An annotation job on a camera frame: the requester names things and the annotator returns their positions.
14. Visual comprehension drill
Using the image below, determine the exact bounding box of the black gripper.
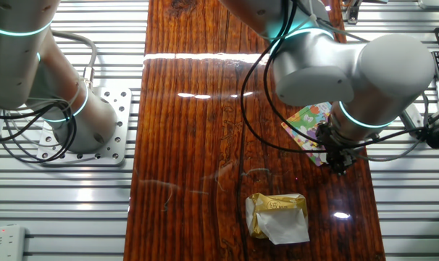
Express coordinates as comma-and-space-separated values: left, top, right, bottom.
315, 120, 359, 178

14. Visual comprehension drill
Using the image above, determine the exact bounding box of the thick grey base cable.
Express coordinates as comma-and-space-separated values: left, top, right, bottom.
51, 30, 99, 91

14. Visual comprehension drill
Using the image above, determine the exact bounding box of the black base cable bundle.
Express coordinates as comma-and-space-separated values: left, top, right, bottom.
0, 101, 78, 165

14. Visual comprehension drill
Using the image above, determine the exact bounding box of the colourful butterfly puzzle board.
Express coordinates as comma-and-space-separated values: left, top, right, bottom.
280, 101, 333, 167

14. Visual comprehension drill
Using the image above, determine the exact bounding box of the silver perforated base plate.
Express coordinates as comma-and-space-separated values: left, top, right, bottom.
36, 86, 133, 167

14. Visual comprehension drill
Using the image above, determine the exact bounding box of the brown wooden plank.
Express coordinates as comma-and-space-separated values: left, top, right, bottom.
123, 0, 387, 261

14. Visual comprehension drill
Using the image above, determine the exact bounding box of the metal clamp bracket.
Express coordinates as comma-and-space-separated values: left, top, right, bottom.
341, 0, 364, 25

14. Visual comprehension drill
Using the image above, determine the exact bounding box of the white power strip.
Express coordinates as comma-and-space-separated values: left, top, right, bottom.
0, 223, 27, 261

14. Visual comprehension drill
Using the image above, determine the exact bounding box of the gold wrapped snack package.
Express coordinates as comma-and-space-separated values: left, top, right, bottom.
244, 192, 311, 246

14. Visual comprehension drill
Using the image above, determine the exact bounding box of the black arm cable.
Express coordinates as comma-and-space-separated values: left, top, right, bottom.
239, 0, 439, 155

